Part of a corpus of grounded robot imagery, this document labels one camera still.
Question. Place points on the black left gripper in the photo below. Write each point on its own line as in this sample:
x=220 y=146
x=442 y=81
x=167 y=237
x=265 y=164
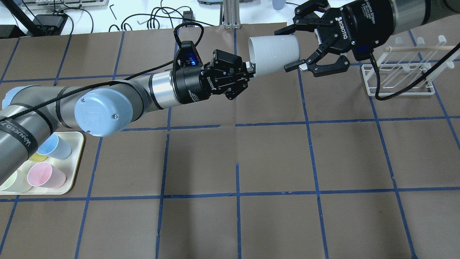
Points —
x=191 y=85

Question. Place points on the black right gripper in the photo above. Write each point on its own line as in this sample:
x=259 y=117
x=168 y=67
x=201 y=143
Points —
x=366 y=22

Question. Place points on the grey plastic cup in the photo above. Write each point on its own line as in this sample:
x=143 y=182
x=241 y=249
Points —
x=271 y=53

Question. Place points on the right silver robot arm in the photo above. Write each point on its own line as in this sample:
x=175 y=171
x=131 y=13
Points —
x=407 y=14

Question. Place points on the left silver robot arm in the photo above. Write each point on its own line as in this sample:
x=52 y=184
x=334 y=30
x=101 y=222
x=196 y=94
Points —
x=31 y=114

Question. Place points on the blue cup on desk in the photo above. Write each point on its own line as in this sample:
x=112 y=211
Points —
x=278 y=4

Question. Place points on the blue plastic cup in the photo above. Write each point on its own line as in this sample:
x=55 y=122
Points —
x=55 y=147

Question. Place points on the yellow plastic cup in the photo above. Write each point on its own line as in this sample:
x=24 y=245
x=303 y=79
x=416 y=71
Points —
x=37 y=157

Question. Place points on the pink plastic cup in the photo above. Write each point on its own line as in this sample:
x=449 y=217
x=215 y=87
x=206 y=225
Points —
x=44 y=174

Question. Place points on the cream plastic cup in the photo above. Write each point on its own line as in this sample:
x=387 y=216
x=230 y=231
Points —
x=16 y=183

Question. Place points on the cream plastic tray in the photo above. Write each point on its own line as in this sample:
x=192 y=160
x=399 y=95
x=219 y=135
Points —
x=69 y=166

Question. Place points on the aluminium frame post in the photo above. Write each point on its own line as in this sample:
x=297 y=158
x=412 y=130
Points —
x=231 y=14

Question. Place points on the white wire cup rack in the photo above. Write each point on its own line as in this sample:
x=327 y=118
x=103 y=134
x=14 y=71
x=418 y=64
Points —
x=400 y=64

